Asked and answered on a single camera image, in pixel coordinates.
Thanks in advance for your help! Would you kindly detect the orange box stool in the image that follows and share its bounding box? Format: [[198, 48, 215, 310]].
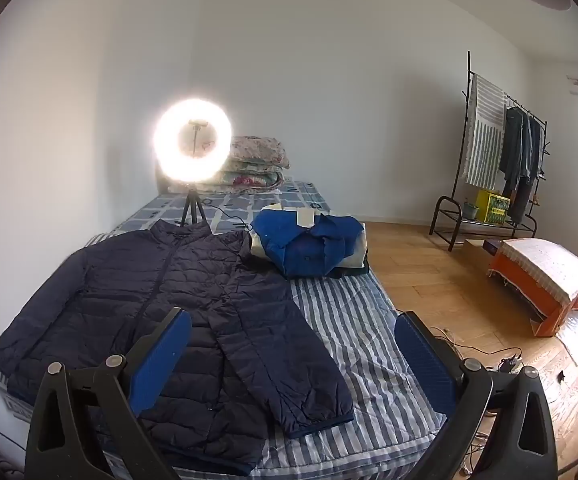
[[486, 252, 578, 338]]

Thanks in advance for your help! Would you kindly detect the grey hanging jacket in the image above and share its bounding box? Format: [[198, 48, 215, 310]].
[[498, 106, 532, 196]]

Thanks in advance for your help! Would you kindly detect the white lace cover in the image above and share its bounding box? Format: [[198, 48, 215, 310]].
[[499, 237, 578, 311]]

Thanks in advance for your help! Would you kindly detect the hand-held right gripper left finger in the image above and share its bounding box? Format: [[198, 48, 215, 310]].
[[25, 306, 193, 480]]

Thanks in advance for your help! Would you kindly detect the floral folded quilt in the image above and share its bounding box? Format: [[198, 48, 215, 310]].
[[228, 136, 290, 170], [216, 166, 286, 192]]

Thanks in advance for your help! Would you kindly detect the navy puffer jacket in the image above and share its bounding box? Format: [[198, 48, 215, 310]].
[[0, 220, 355, 477]]

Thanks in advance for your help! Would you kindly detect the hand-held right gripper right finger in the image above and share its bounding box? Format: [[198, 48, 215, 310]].
[[394, 310, 559, 480]]

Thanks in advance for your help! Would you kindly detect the blue checked bed sheet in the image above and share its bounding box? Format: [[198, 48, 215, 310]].
[[84, 177, 330, 246]]

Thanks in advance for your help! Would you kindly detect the black clothes rack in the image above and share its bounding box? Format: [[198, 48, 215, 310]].
[[429, 50, 552, 253]]

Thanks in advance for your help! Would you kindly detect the black tripod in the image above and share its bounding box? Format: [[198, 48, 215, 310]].
[[178, 182, 213, 233]]

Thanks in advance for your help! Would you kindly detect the yellow box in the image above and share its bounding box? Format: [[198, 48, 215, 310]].
[[475, 189, 501, 221], [484, 192, 512, 226]]

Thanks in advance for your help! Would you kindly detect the dark folded garment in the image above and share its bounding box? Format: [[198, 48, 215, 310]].
[[326, 225, 372, 281]]

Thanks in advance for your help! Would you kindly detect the blue folded shirt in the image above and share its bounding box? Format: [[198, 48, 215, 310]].
[[251, 208, 367, 279]]

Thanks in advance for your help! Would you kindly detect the ring light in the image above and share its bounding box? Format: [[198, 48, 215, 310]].
[[153, 96, 233, 184]]

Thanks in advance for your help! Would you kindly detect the blue striped bed sheet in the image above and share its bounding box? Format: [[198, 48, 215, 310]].
[[0, 232, 447, 480]]

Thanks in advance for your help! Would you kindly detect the dark blue hanging garment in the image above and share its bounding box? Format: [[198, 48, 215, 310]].
[[509, 115, 545, 226]]

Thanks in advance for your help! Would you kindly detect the striped hanging towel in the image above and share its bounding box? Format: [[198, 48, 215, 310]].
[[462, 72, 509, 188]]

